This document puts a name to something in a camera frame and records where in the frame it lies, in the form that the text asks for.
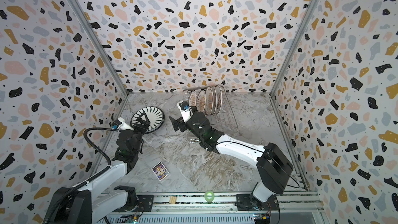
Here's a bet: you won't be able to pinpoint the white plate orange sunburst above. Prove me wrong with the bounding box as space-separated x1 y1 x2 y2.
188 90 197 107

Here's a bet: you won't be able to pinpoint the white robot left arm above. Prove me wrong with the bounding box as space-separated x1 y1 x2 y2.
43 113 150 224

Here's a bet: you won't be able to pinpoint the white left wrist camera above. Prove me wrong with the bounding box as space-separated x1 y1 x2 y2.
111 117 133 131

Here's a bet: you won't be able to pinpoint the green tape roll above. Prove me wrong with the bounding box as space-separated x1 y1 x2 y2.
204 190 215 203

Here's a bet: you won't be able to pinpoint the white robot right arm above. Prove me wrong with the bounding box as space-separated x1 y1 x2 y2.
169 110 293 210

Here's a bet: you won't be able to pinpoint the small wooden block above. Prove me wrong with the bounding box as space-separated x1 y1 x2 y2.
169 196 177 204

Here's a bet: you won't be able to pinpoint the black corrugated cable hose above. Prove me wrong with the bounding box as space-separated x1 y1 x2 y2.
41 127 125 224

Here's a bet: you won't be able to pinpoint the white plate black stripes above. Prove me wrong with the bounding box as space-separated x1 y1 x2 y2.
130 106 165 133

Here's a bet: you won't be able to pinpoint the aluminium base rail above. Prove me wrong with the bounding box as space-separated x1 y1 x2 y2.
95 191 328 224

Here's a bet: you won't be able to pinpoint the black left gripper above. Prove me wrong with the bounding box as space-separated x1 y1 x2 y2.
127 112 148 156

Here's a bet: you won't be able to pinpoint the metal wire dish rack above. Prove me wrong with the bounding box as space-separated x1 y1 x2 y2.
182 85 238 135

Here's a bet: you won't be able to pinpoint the sunburst plate green rim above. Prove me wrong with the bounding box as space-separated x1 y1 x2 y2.
197 90 206 113

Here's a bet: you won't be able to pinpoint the white plate red characters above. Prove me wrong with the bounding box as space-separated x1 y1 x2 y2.
205 86 215 115

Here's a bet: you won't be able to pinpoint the purple playing card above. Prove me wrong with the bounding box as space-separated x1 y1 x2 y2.
152 162 170 181

